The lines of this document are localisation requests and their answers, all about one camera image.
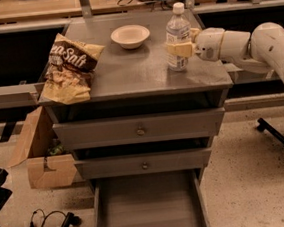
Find grey drawer cabinet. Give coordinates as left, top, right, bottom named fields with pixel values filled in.
left=30, top=4, right=243, bottom=193

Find wooden desk behind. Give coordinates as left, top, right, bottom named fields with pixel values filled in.
left=0, top=0, right=216, bottom=25

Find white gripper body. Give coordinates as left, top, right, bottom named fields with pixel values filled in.
left=194, top=27, right=225, bottom=62

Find white ceramic bowl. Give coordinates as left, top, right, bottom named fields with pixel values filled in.
left=110, top=25, right=150, bottom=50

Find grey open bottom drawer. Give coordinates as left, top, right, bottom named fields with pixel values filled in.
left=94, top=170, right=210, bottom=227

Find grey middle drawer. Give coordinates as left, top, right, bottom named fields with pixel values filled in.
left=75, top=148, right=211, bottom=179

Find clear plastic water bottle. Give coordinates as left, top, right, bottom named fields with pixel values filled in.
left=166, top=2, right=191, bottom=72

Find brown cardboard box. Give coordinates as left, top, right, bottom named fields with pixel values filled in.
left=7, top=106, right=77, bottom=189

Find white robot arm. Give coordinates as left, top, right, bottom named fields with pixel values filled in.
left=187, top=23, right=284, bottom=227

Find sea salt chip bag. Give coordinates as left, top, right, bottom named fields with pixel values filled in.
left=42, top=33, right=105, bottom=105

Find grey top drawer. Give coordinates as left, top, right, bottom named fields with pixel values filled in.
left=53, top=108, right=224, bottom=151

